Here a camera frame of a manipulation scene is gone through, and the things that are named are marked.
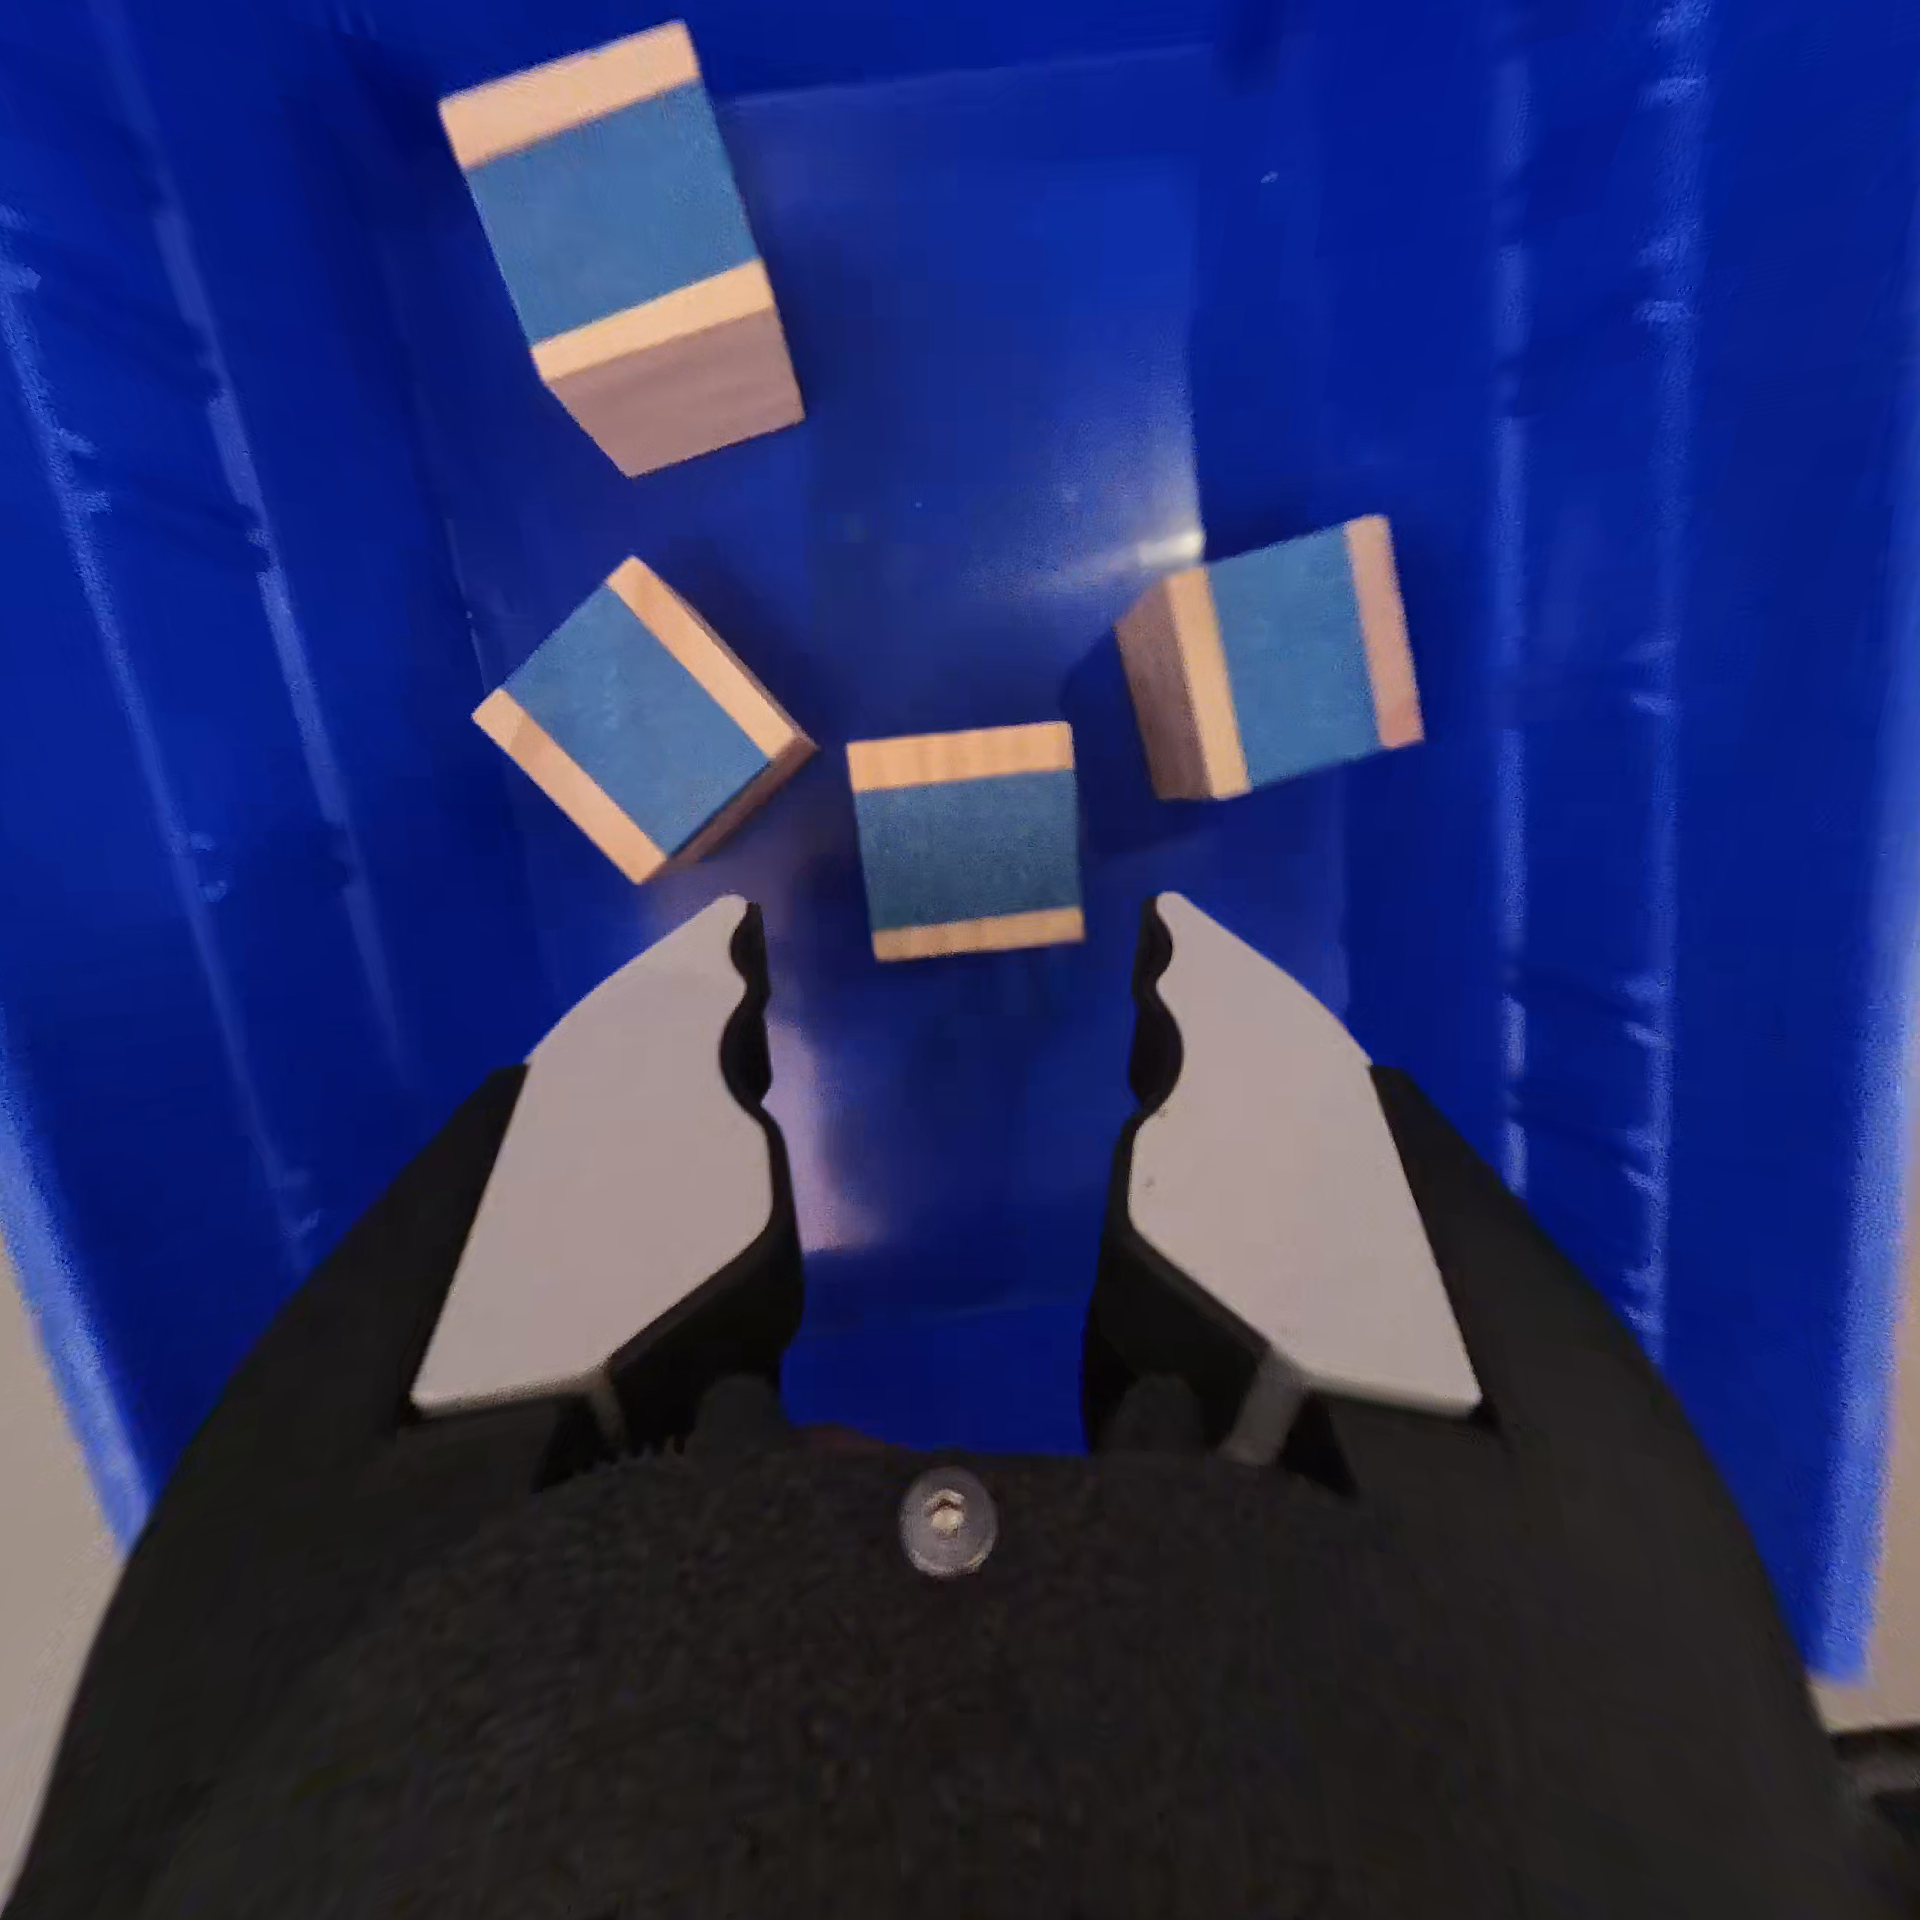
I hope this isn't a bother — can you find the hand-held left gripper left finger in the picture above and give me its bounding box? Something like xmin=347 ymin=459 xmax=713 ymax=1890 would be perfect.
xmin=406 ymin=896 xmax=808 ymax=1450

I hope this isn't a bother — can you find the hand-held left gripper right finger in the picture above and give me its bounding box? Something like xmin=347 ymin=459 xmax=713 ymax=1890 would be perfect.
xmin=1084 ymin=891 xmax=1489 ymax=1469

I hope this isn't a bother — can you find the blue plastic bin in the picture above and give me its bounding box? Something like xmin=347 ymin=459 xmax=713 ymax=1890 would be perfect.
xmin=0 ymin=0 xmax=1920 ymax=1682

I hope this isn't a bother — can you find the grey desk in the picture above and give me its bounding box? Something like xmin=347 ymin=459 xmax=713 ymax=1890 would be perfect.
xmin=0 ymin=1036 xmax=1920 ymax=1863

